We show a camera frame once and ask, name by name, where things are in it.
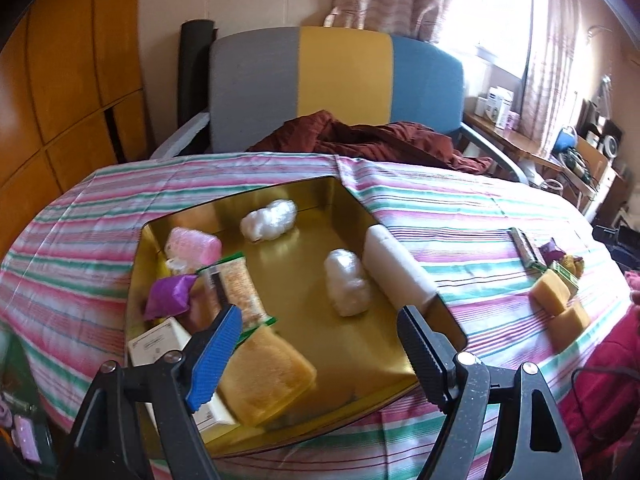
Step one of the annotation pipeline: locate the green snack bar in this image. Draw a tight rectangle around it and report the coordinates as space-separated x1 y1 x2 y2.
190 252 277 340
508 228 547 273

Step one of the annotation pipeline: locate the white plastic-wrapped bundle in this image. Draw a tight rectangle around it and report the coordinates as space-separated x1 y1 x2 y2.
323 249 371 318

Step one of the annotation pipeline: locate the green glass side table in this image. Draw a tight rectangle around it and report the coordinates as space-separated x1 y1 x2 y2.
1 324 58 479

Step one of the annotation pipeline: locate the yellow sponge cake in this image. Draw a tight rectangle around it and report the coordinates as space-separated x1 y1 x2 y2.
218 325 317 427
548 298 591 353
529 270 570 316

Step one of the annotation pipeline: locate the striped bed sheet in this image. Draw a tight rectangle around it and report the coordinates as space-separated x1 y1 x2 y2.
0 152 634 480

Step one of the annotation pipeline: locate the white printed box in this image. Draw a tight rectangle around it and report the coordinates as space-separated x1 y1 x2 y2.
128 318 239 442

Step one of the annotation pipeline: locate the gold metal tray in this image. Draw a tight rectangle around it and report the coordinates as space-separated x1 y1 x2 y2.
125 177 418 458

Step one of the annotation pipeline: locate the purple wrapped candy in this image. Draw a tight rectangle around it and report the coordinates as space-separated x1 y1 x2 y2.
143 274 198 321

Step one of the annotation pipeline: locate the yellow wrapped candy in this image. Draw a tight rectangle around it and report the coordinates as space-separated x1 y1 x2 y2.
560 254 585 280

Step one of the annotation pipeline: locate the pink hair roller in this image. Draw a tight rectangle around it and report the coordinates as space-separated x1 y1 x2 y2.
164 226 222 273

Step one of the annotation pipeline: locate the wooden desk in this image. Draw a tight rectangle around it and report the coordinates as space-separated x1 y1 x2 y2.
463 113 615 217

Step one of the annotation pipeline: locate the maroon cloth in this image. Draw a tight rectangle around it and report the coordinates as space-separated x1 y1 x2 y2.
249 110 492 174

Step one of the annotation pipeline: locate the white product box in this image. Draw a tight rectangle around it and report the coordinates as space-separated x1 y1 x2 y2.
484 87 513 129

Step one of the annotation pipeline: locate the wooden wardrobe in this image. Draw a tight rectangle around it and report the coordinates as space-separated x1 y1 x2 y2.
1 0 155 250

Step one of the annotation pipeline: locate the tricolour armchair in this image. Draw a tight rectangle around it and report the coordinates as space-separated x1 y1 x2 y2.
153 26 527 183

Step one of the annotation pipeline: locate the black rolled mat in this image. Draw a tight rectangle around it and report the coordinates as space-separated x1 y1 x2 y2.
177 18 218 127

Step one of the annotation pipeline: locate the patterned curtain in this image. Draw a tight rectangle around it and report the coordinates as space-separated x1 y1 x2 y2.
324 0 580 150

